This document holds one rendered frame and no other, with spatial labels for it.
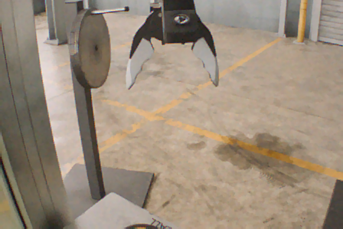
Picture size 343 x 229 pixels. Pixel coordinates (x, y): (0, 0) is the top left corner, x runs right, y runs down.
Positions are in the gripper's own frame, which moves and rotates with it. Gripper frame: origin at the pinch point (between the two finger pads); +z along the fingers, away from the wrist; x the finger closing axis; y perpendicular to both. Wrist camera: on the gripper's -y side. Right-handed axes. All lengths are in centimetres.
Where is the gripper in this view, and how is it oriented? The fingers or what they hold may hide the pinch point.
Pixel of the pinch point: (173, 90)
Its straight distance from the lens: 51.0
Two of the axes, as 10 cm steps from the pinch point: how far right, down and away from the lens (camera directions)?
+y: -0.8, -4.1, 9.1
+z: 0.0, 9.1, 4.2
